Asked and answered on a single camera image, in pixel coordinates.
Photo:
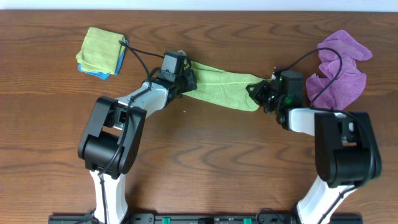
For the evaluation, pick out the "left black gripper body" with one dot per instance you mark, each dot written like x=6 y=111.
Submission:
x=185 y=83

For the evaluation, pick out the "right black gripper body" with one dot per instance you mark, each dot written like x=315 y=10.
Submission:
x=273 y=101

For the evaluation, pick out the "green cloth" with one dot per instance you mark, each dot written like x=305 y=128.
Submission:
x=223 y=88
x=101 y=37

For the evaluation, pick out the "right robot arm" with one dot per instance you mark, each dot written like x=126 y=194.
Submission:
x=346 y=153

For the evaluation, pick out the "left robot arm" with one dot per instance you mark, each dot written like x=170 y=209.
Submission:
x=112 y=136

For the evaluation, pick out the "crumpled purple cloth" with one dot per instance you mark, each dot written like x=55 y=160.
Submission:
x=342 y=82

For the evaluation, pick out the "folded blue cloth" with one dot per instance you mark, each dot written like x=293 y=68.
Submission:
x=119 y=63

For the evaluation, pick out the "folded green cloth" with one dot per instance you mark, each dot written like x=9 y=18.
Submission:
x=101 y=37

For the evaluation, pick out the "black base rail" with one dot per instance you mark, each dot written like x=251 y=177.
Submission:
x=148 y=218

